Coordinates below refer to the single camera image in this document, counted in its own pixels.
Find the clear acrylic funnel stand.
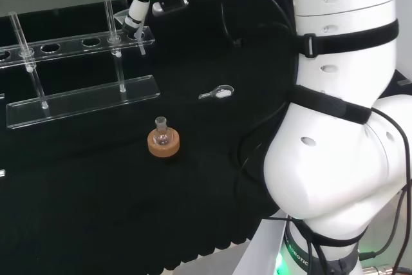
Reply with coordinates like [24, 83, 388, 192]
[0, 0, 161, 130]

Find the clear plastic funnel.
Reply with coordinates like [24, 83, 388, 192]
[113, 9, 146, 55]

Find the black bench cloth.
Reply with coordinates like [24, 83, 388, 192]
[0, 0, 299, 271]

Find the cork ring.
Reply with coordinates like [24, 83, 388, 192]
[147, 128, 180, 159]

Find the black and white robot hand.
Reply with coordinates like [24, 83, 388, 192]
[122, 0, 190, 37]

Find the small round-bottom glass flask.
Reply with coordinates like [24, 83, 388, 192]
[153, 116, 172, 147]

